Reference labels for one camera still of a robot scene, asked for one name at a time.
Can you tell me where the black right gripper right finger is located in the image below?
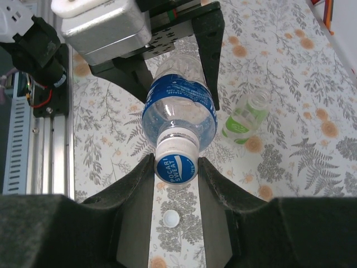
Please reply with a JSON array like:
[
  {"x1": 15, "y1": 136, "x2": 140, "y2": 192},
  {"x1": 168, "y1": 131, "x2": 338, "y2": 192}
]
[{"x1": 197, "y1": 156, "x2": 357, "y2": 268}]

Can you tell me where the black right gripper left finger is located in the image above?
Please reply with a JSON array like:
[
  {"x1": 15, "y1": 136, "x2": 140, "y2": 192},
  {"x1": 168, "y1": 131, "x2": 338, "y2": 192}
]
[{"x1": 0, "y1": 152, "x2": 156, "y2": 268}]

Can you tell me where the blue label plastic bottle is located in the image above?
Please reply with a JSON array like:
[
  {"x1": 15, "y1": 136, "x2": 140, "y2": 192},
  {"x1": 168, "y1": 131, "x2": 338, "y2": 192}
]
[{"x1": 141, "y1": 54, "x2": 219, "y2": 157}]

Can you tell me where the green label plastic bottle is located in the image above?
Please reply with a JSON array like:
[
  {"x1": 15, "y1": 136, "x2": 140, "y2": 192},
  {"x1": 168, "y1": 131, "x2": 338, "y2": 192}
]
[{"x1": 221, "y1": 88, "x2": 273, "y2": 145}]

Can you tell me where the plain white bottle cap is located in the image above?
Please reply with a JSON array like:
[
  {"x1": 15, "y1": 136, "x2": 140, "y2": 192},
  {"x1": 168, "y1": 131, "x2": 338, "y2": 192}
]
[{"x1": 163, "y1": 210, "x2": 180, "y2": 228}]

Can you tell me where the blue printed white bottle cap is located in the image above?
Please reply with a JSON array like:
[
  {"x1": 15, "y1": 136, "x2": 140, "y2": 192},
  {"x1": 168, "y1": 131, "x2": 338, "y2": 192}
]
[{"x1": 154, "y1": 131, "x2": 201, "y2": 187}]

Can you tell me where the grey floral tablecloth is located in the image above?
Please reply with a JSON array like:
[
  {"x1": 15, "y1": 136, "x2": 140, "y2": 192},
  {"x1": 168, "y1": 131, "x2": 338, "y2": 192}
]
[{"x1": 73, "y1": 0, "x2": 357, "y2": 268}]

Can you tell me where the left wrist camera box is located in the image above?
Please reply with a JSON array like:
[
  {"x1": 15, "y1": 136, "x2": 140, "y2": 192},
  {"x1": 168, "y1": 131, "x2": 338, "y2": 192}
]
[{"x1": 50, "y1": 0, "x2": 153, "y2": 66}]

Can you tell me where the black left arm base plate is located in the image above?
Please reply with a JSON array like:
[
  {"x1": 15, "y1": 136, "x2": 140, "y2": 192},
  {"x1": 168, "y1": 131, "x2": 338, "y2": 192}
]
[{"x1": 32, "y1": 43, "x2": 70, "y2": 118}]

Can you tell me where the aluminium frame mounting rail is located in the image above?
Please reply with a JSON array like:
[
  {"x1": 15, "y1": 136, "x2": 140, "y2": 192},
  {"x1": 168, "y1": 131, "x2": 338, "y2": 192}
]
[{"x1": 26, "y1": 47, "x2": 75, "y2": 200}]

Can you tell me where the white slotted cable duct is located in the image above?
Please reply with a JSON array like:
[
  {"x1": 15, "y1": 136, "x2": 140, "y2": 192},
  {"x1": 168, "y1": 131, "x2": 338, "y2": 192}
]
[{"x1": 2, "y1": 94, "x2": 31, "y2": 195}]

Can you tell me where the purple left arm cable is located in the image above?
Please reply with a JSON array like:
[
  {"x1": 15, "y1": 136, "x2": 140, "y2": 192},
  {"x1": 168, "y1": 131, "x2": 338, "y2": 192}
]
[{"x1": 0, "y1": 69, "x2": 17, "y2": 106}]

